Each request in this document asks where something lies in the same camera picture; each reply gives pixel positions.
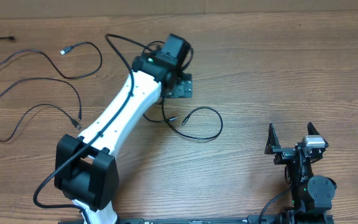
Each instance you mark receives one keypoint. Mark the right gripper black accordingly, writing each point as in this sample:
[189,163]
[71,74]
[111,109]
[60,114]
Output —
[283,154]

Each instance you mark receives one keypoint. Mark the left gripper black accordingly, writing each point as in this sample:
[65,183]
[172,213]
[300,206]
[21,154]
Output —
[184,86]

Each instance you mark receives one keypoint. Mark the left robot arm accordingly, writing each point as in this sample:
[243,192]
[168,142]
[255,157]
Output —
[85,166]

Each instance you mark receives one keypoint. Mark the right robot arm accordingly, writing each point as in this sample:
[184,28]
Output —
[311,195]

